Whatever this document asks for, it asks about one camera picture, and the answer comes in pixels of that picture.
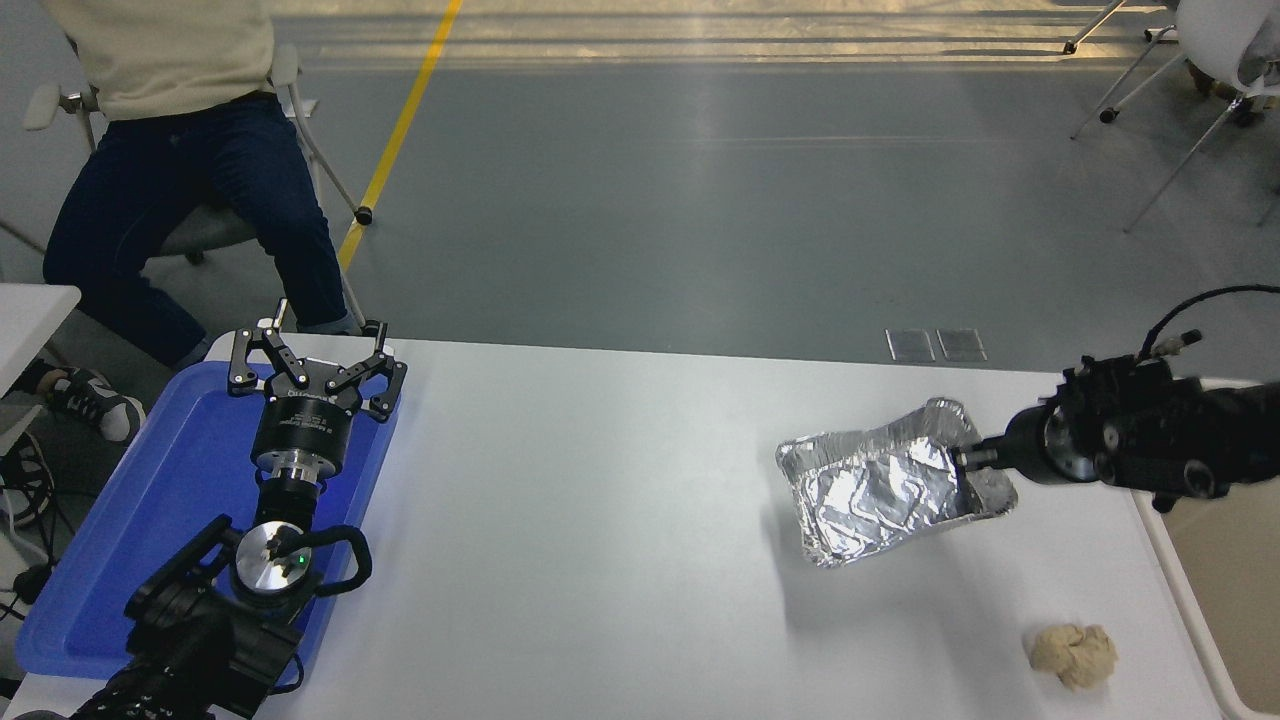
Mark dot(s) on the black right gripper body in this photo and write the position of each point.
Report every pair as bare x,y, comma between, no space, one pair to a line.
1028,447

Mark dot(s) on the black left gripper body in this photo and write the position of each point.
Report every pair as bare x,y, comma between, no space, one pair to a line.
300,420

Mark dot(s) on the silver foil tray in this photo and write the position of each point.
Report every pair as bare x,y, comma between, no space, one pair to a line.
870,490

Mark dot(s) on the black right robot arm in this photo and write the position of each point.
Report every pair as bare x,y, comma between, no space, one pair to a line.
1180,430

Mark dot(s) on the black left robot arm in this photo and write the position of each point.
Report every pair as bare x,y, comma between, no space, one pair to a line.
200,640

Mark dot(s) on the metal floor outlet plate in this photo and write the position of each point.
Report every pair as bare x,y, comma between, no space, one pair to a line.
910,344
961,343

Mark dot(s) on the blue plastic tray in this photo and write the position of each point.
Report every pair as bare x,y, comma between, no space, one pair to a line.
170,500

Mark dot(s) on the grey chair with white armrests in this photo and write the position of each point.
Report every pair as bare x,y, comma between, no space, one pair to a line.
205,230

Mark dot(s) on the crumpled tan paper ball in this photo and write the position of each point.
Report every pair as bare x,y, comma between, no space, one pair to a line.
1075,655

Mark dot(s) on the person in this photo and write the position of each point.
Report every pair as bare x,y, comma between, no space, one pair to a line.
180,170

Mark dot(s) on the large pale bin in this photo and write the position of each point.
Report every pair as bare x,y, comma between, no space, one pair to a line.
1220,600

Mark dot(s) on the small white side table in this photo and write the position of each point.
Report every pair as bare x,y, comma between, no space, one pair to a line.
30,320

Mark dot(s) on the metal chair legs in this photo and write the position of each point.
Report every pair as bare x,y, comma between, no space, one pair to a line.
1095,25

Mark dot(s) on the white chair with metal legs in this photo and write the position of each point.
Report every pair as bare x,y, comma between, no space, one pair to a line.
1215,35

